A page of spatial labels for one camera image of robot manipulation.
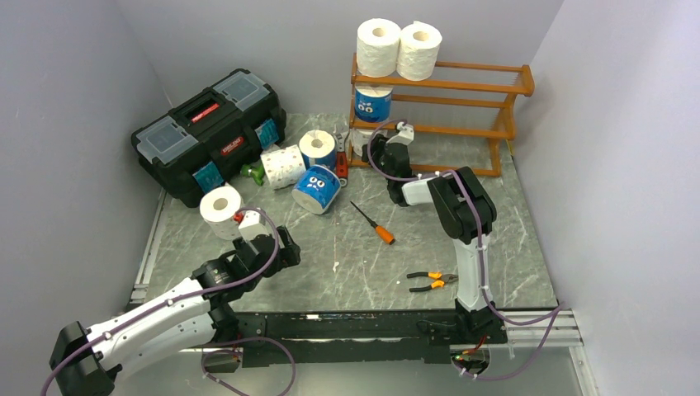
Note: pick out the blue paper roll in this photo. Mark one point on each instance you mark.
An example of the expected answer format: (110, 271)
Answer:
(372, 102)

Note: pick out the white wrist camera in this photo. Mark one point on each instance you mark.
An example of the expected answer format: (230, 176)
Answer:
(250, 224)
(404, 134)

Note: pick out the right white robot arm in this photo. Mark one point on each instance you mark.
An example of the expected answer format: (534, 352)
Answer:
(466, 213)

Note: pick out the black orange screwdriver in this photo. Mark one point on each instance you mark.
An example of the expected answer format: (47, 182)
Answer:
(383, 234)

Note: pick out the black plastic toolbox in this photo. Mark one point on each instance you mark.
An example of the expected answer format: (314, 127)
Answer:
(202, 143)

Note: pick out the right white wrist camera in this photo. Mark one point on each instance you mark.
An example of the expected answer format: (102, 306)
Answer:
(404, 134)

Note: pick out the blue wrapped roll upright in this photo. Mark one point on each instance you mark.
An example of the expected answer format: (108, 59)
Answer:
(318, 147)

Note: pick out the white paper towel roll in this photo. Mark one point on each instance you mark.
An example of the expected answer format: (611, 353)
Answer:
(418, 51)
(377, 49)
(218, 208)

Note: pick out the white dotted wrapped roll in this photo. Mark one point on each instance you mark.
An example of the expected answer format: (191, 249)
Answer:
(283, 167)

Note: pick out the red adjustable wrench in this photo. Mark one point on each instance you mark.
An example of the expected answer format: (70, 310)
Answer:
(341, 168)

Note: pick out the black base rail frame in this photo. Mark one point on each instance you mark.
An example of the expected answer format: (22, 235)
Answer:
(432, 336)

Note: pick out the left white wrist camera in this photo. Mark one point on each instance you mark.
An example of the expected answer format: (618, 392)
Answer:
(250, 224)

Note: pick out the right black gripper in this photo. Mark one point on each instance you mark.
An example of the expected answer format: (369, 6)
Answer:
(377, 147)

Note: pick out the blue monster-face wrapped roll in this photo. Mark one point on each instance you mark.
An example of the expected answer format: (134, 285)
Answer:
(317, 189)

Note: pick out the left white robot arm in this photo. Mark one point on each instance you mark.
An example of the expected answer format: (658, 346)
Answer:
(195, 312)

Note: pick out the white roll with red print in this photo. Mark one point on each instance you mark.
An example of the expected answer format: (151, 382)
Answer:
(358, 139)

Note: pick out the orange black pliers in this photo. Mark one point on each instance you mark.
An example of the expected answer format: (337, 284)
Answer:
(439, 280)

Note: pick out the green small object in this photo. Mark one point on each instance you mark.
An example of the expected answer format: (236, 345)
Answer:
(257, 173)

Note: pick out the orange wooden shelf rack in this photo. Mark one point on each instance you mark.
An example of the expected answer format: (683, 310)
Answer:
(460, 101)

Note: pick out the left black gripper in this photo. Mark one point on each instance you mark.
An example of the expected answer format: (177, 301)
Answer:
(289, 254)

